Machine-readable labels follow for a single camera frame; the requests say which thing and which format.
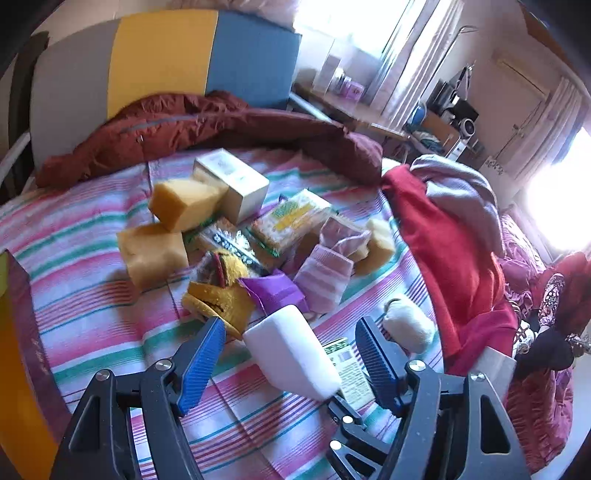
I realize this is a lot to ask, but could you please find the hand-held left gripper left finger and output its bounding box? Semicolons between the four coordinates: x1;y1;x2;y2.
50;316;227;480

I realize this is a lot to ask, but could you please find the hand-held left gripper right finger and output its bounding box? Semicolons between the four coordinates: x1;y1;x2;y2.
325;316;532;480

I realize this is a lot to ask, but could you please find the white sock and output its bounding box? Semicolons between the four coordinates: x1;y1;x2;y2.
383;296;436;354

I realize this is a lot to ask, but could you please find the white foam block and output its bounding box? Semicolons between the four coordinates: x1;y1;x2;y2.
242;305;342;400

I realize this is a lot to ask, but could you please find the pink striped sock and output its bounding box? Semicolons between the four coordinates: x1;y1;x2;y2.
320;216;372;259
293;244;355;315

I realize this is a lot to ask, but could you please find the purple snack packet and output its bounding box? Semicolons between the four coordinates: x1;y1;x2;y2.
237;269;311;315

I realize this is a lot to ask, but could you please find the irregular yellow sponge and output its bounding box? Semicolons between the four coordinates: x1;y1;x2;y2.
353;218;396;276

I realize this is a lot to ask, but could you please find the yellow sponge block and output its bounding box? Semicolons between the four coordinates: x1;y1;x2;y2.
117;224;190;291
148;180;230;232

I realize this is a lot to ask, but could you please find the dark label cracker packet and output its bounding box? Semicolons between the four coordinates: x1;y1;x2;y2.
194;220;278;278

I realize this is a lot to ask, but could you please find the green cracker packet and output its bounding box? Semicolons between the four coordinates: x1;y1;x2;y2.
252;188;333;258

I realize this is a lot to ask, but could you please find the gold storage box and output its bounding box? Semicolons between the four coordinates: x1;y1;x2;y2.
0;250;71;480

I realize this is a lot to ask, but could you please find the white carton box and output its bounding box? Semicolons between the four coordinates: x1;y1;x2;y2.
193;148;270;223

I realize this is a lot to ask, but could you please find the green white paper leaflet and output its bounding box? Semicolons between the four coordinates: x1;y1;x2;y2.
323;338;376;411

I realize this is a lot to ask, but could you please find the black red patterned garment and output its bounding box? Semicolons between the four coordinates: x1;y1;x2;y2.
515;251;591;372

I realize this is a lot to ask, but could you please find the magenta quilt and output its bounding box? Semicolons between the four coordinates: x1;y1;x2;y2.
496;215;591;474

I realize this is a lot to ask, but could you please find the maroon padded jacket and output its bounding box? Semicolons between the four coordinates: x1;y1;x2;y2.
36;90;384;188

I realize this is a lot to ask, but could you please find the black stereo speaker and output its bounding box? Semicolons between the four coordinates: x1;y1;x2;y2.
450;102;478;139

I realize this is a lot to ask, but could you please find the wooden desk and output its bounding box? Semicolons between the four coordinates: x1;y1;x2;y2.
290;82;411;153

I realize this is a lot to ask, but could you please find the white box on desk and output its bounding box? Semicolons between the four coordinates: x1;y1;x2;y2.
313;54;346;93

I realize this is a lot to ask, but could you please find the pink curtain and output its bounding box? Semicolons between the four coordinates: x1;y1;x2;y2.
499;78;583;185
369;0;467;125
175;0;301;21

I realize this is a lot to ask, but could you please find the white air conditioner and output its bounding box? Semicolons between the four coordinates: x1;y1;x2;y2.
492;52;552;100

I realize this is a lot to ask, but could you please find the grey metal bed rail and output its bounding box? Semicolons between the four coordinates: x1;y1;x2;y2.
0;131;33;185

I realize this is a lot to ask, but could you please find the dark wooden bed frame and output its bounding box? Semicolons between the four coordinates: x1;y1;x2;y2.
9;34;49;185

